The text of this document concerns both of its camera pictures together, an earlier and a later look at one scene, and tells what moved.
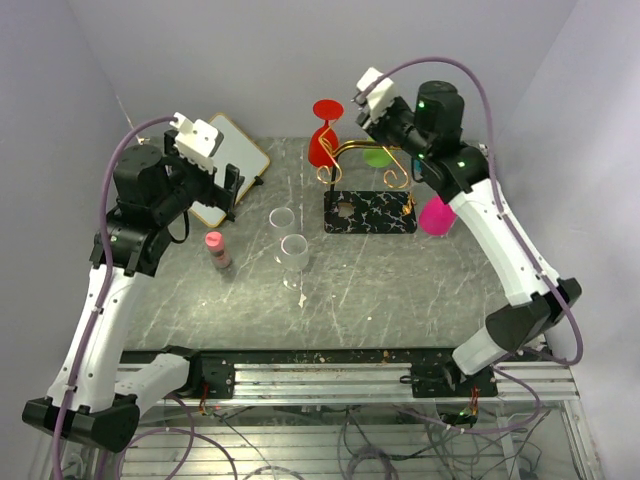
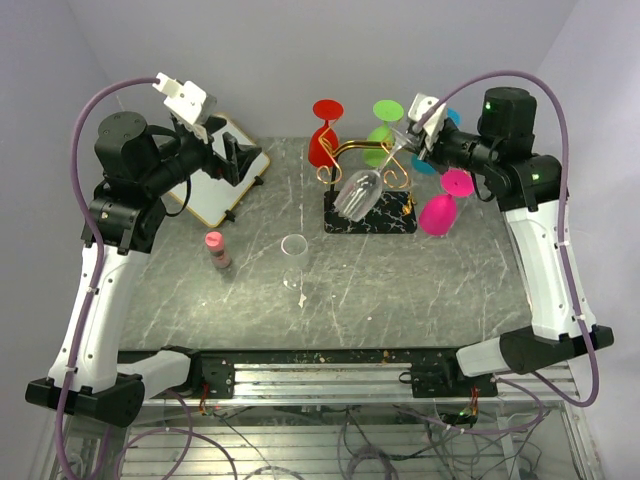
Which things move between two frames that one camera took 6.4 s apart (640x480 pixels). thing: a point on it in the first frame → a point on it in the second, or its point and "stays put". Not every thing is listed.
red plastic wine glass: [323, 147] stays put
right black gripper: [375, 127] → [434, 154]
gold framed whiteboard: [235, 149] stays put
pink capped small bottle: [216, 244] stays put
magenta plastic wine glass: [436, 218] stays put
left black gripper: [214, 194] → [237, 157]
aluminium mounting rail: [525, 382] stays put
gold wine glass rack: [368, 212] stays put
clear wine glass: [282, 220] → [359, 194]
